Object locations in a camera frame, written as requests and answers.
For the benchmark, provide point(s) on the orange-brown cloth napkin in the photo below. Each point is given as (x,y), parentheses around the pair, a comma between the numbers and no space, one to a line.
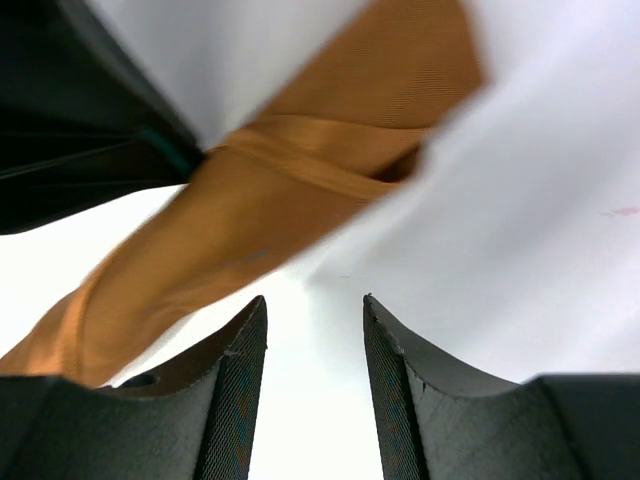
(345,132)

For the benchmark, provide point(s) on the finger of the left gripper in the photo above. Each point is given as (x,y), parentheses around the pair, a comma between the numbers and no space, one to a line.
(81,125)

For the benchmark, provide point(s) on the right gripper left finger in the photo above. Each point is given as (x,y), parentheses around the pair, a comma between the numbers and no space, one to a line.
(191,417)

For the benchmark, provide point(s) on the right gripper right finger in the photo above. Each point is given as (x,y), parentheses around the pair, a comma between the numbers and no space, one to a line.
(438,418)

